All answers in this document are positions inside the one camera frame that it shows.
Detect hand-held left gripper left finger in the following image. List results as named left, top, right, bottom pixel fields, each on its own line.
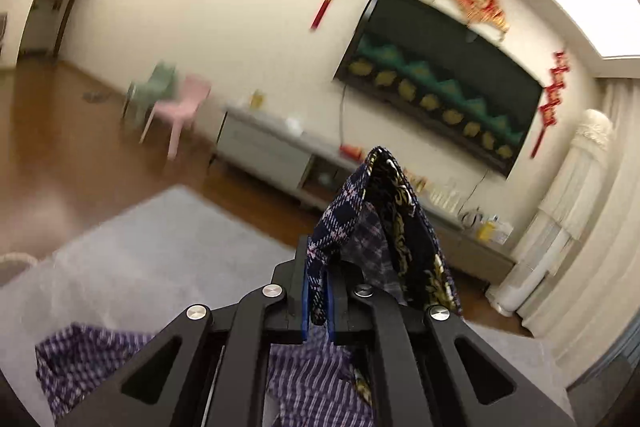
left=47, top=234, right=311, bottom=427

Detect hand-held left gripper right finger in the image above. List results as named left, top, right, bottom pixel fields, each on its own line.
left=324, top=252, right=576, bottom=427

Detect navy plaid shirt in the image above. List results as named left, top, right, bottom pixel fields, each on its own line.
left=35, top=146, right=463, bottom=427

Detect set of glass cups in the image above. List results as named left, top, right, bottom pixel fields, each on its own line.
left=430, top=184, right=463, bottom=212

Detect grey television cabinet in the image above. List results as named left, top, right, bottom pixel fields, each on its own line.
left=210, top=104, right=518, bottom=280

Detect white boxes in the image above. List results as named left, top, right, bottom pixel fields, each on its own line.
left=492, top=217, right=515, bottom=245

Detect pink plastic chair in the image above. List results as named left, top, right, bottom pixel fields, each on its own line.
left=140, top=74, right=212, bottom=160

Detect green plastic chair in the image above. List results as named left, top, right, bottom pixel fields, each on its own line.
left=122, top=61, right=177, bottom=128

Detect air conditioner with lace cover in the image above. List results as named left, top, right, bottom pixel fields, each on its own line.
left=486, top=108, right=615, bottom=318

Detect cream curtain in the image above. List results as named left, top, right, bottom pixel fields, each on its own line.
left=517, top=77, right=640, bottom=388

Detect wall television with printed cover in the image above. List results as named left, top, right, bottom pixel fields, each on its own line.
left=334, top=0, right=545, bottom=178

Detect red fan wall decoration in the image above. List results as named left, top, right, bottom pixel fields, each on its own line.
left=432, top=0, right=511, bottom=34

